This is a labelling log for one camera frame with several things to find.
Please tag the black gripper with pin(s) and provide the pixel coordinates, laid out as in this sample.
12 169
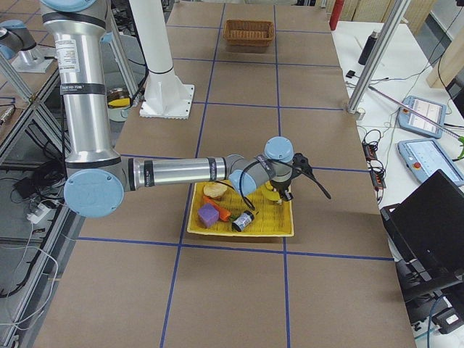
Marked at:
281 185

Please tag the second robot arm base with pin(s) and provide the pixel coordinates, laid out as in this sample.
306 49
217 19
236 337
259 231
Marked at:
18 44

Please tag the toy croissant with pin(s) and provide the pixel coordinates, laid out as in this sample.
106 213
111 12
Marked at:
215 190

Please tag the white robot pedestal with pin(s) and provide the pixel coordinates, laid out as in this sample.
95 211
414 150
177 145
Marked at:
152 33

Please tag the brown wicker basket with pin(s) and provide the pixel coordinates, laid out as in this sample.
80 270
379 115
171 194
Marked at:
256 33

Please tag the black water bottle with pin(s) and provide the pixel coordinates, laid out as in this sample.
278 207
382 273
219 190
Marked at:
368 47

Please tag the black laptop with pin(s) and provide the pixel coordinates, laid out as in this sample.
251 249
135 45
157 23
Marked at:
427 230

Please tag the yellow plastic basket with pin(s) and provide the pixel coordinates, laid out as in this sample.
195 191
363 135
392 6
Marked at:
271 219

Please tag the toy carrot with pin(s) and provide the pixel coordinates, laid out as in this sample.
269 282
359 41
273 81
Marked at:
224 214

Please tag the aluminium frame post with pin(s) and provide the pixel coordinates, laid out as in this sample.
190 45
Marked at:
387 32

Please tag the purple toy block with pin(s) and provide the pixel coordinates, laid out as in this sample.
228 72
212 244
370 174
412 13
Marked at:
208 215

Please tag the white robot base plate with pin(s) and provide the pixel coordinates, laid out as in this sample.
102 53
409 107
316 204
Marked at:
167 97

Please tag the brown paper table mat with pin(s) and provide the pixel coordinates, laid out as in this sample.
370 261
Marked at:
138 278

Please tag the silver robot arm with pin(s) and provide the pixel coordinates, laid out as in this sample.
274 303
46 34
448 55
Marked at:
98 177

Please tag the small black-capped bottle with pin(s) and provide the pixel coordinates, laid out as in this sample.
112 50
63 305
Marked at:
243 220

